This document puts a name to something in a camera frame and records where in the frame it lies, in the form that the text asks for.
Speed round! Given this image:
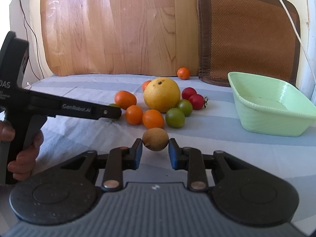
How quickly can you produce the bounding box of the green tomato back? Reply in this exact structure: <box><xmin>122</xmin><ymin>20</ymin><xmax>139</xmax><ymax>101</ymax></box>
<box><xmin>177</xmin><ymin>100</ymin><xmax>193</xmax><ymax>117</ymax></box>

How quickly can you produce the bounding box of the red tomato back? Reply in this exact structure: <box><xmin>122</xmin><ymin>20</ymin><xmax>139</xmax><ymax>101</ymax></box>
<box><xmin>182</xmin><ymin>87</ymin><xmax>197</xmax><ymax>100</ymax></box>

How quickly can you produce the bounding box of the striped blue table cloth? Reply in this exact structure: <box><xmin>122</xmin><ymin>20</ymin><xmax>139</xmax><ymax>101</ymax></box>
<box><xmin>31</xmin><ymin>74</ymin><xmax>315</xmax><ymax>234</ymax></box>

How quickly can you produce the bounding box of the thin dark wire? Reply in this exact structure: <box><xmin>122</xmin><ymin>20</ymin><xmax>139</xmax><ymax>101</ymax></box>
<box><xmin>16</xmin><ymin>0</ymin><xmax>45</xmax><ymax>81</ymax></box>

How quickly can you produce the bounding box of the brown kiwi fruit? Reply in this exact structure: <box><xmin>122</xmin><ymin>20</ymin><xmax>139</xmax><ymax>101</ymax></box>
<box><xmin>142</xmin><ymin>128</ymin><xmax>169</xmax><ymax>151</ymax></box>

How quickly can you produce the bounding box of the red tomato with stem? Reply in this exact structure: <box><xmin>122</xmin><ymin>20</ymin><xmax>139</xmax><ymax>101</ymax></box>
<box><xmin>189</xmin><ymin>94</ymin><xmax>208</xmax><ymax>110</ymax></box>

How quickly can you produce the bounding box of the green tomato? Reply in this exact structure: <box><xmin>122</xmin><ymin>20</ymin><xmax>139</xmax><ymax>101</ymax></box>
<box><xmin>108</xmin><ymin>103</ymin><xmax>120</xmax><ymax>108</ymax></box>
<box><xmin>166</xmin><ymin>108</ymin><xmax>185</xmax><ymax>128</ymax></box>
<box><xmin>177</xmin><ymin>100</ymin><xmax>193</xmax><ymax>117</ymax></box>

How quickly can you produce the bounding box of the person's left hand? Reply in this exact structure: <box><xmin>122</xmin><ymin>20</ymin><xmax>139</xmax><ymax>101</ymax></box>
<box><xmin>1</xmin><ymin>121</ymin><xmax>44</xmax><ymax>181</ymax></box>

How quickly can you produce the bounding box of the green tomato front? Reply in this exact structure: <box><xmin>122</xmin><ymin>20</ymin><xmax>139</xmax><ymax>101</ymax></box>
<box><xmin>166</xmin><ymin>108</ymin><xmax>185</xmax><ymax>128</ymax></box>

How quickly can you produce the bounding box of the large yellow grapefruit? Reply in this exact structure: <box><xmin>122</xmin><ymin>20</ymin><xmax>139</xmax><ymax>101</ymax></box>
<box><xmin>144</xmin><ymin>77</ymin><xmax>181</xmax><ymax>113</ymax></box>

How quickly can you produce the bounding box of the wood pattern board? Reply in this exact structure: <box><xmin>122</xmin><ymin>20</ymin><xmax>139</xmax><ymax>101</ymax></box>
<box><xmin>40</xmin><ymin>0</ymin><xmax>198</xmax><ymax>76</ymax></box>

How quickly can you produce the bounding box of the orange tangerine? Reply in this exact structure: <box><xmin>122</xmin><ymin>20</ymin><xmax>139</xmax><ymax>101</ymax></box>
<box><xmin>142</xmin><ymin>80</ymin><xmax>151</xmax><ymax>91</ymax></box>
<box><xmin>114</xmin><ymin>90</ymin><xmax>137</xmax><ymax>110</ymax></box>
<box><xmin>125</xmin><ymin>105</ymin><xmax>143</xmax><ymax>125</ymax></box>
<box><xmin>142</xmin><ymin>110</ymin><xmax>165</xmax><ymax>129</ymax></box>
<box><xmin>177</xmin><ymin>67</ymin><xmax>191</xmax><ymax>80</ymax></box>

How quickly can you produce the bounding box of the light green plastic basin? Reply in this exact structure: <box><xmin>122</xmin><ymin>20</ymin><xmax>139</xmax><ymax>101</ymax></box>
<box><xmin>228</xmin><ymin>72</ymin><xmax>315</xmax><ymax>136</ymax></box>

